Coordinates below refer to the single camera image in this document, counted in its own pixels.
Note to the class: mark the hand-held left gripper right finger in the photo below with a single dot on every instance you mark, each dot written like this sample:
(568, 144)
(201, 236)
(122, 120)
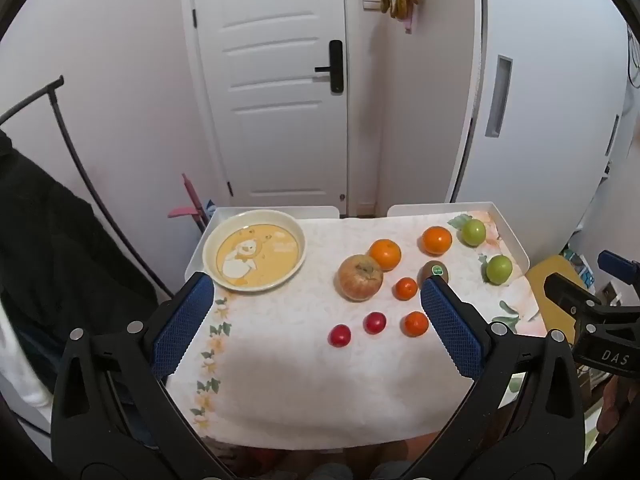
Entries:
(452, 330)

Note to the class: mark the dark hanging clothing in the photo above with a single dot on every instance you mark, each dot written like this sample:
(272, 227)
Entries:
(60, 260)

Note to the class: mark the red cherry tomato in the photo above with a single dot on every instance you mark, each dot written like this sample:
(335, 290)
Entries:
(375, 323)
(339, 335)

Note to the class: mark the white tall cabinet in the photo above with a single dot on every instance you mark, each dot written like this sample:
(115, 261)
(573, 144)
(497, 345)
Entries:
(545, 110)

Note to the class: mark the black metal coat rack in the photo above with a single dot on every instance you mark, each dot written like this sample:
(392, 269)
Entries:
(75, 150)

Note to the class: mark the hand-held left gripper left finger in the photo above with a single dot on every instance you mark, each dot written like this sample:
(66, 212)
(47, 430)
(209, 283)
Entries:
(182, 325)

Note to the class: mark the teal printed box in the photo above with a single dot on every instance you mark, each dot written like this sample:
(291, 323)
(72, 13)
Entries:
(580, 267)

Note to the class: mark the green apple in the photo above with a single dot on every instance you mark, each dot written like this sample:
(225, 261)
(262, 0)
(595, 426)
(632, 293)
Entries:
(499, 269)
(473, 232)

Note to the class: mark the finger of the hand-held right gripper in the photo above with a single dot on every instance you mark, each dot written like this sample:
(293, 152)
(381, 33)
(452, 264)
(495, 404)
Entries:
(570, 294)
(617, 263)

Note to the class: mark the white floral tablecloth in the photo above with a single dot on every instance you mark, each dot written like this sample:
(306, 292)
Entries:
(310, 375)

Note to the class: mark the red yellow apple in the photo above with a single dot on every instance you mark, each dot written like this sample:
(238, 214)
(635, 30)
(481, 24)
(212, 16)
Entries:
(360, 278)

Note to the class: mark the wall socket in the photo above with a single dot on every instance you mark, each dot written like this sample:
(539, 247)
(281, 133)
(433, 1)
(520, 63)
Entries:
(611, 293)

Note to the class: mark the yellow stool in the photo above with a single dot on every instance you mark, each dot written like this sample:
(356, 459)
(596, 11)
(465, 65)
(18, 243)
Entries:
(542, 280)

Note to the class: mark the white rimmed folding table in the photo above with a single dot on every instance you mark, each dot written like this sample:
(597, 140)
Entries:
(280, 211)

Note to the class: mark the brown kiwi with sticker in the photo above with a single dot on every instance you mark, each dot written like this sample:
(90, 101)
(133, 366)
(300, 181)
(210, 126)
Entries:
(434, 269)

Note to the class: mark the white wall switch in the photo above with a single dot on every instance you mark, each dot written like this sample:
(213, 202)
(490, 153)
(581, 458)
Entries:
(371, 1)

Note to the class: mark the white panel door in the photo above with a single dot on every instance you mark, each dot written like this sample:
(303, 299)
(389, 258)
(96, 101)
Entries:
(275, 110)

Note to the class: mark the cream cartoon print bowl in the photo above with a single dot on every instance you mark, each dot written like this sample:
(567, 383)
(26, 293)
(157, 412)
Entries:
(250, 255)

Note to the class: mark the large orange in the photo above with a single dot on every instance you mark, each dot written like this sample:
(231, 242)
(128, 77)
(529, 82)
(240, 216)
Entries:
(385, 254)
(436, 240)

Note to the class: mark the small tangerine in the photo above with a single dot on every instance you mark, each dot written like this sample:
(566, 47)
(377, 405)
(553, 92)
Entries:
(405, 288)
(415, 324)

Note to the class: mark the person's right hand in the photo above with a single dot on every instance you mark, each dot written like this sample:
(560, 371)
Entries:
(612, 402)

